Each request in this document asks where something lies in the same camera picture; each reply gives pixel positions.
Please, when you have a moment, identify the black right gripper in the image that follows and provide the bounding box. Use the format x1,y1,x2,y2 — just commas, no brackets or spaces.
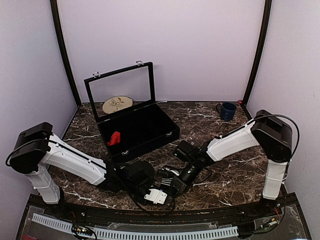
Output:
167,158,202,199

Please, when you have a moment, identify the red white sock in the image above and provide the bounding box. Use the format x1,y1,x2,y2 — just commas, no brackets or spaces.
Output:
107,131,121,146

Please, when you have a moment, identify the black striped sock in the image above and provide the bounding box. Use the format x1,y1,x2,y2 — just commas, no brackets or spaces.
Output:
160,177,174,189

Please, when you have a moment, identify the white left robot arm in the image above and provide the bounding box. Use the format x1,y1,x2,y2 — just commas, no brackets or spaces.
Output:
5,122,174,218

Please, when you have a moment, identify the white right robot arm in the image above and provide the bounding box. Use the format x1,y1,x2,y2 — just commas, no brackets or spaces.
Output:
168,110,296,217

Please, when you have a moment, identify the dark blue mug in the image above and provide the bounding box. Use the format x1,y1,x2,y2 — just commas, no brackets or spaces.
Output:
215,102,237,122

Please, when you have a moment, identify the round beige decorated plate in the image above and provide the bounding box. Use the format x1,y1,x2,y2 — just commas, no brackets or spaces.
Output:
102,96,133,114

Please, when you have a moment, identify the black glass-lid display case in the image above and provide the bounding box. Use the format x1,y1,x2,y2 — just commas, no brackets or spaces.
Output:
84,61,180,163

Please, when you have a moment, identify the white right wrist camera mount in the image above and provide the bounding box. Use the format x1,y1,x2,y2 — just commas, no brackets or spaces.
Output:
164,168,180,177

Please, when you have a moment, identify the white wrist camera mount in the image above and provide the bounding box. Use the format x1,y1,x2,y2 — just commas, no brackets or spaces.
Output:
144,188,168,205
164,168,180,177

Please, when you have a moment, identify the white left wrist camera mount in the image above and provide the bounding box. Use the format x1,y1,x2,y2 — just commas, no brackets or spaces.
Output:
144,188,168,205

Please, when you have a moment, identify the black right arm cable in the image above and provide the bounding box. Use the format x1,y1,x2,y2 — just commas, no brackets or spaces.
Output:
219,114,300,176

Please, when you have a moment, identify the white slotted cable duct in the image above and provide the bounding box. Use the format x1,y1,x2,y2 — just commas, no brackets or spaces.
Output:
31,213,239,240

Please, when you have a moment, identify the black curved front rail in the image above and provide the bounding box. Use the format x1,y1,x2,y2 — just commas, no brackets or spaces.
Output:
24,192,301,226

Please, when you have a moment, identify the right black frame post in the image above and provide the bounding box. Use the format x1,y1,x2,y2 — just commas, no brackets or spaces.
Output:
242,0,273,108

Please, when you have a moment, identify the black frame post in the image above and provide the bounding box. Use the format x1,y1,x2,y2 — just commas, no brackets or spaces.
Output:
242,0,273,108
49,0,82,108

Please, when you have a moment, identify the left black frame post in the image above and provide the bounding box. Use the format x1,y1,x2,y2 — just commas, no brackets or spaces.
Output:
49,0,82,108

